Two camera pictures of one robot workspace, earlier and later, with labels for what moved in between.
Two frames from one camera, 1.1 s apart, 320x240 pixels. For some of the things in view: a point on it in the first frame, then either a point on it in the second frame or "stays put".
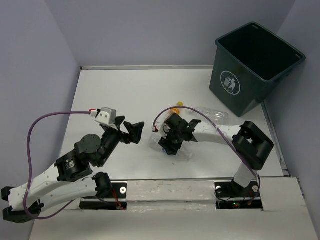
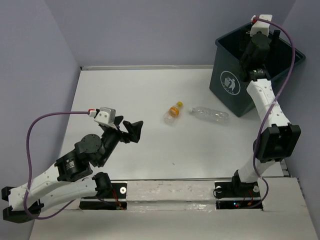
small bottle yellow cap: [176, 110] stays put
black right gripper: [165, 143] -> [244, 39]
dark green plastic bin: [248, 64] stays put
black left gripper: [137, 130] stays put
